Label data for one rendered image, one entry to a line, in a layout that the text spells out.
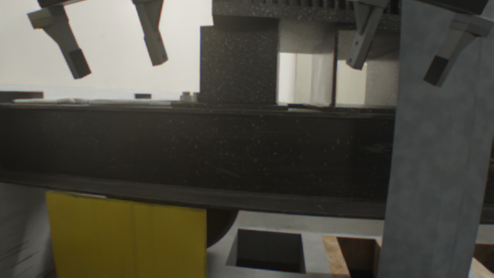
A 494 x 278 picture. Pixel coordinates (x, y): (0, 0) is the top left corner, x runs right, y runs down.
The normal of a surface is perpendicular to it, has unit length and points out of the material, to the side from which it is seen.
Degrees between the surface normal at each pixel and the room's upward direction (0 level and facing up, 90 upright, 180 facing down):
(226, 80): 90
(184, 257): 90
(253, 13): 90
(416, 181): 90
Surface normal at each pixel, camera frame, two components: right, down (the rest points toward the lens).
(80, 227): -0.15, 0.11
